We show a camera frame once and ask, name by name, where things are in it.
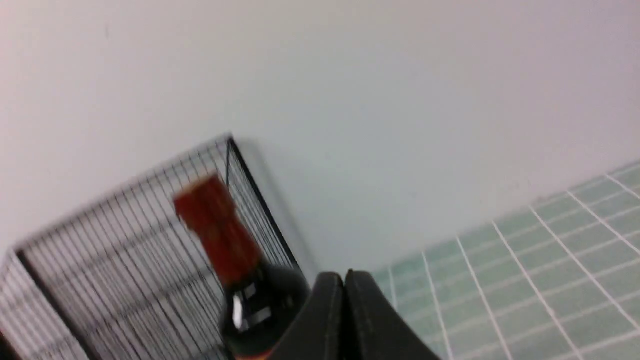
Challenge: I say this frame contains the black wire mesh rack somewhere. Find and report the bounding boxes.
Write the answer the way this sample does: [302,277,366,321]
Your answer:
[0,134,299,360]

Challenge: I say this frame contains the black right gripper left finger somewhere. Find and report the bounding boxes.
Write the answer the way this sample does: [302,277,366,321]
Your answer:
[268,272,344,360]

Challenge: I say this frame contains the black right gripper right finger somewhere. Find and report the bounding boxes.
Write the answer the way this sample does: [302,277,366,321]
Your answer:
[343,269,439,360]

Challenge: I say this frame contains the soy sauce bottle red cap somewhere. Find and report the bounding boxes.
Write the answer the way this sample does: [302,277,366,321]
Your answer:
[172,172,312,360]

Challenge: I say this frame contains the green checkered table cloth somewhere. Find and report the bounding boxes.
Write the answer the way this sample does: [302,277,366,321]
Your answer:
[373,161,640,360]

